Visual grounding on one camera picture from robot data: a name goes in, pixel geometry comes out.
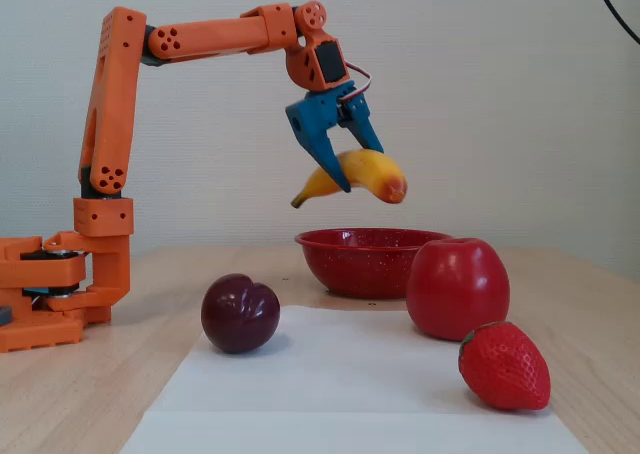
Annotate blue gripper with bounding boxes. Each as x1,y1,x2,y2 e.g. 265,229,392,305
285,81,386,194

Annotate yellow toy banana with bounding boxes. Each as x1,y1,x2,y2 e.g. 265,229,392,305
290,148,409,209

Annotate red speckled enamel bowl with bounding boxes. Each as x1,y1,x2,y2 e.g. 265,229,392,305
294,227,454,300

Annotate red toy apple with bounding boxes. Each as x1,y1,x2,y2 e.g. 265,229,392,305
405,237,511,343

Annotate dark purple toy plum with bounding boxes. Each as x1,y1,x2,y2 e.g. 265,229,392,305
200,273,281,354

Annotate white paper sheet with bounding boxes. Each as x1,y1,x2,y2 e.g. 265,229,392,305
119,304,591,454

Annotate red toy strawberry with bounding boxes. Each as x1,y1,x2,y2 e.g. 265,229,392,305
458,321,552,412

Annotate white red black servo cable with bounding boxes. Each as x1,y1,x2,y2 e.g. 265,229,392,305
344,61,375,105

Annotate black hanging cable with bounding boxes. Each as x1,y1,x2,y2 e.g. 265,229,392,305
592,0,640,45

